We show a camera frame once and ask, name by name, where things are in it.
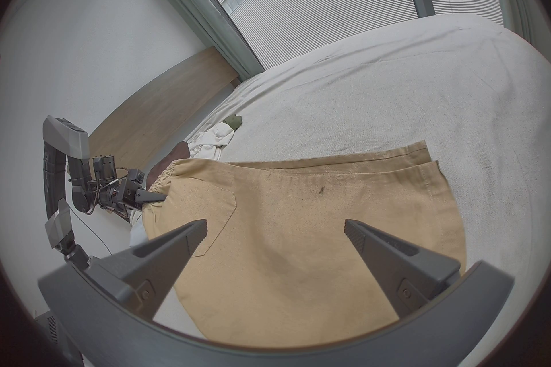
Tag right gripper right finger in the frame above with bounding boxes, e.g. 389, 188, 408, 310
344, 219, 462, 321

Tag white garment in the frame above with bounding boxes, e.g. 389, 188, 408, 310
186, 122, 236, 162

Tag tan shorts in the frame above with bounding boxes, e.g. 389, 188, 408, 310
142, 140, 468, 349

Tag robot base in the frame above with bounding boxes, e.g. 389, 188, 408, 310
34, 199, 93, 349

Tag dark brown garment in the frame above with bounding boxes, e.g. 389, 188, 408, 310
146, 141, 190, 190

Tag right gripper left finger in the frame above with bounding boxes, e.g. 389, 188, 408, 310
100, 220, 208, 321

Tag black cable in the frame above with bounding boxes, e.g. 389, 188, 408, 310
70, 210, 113, 258

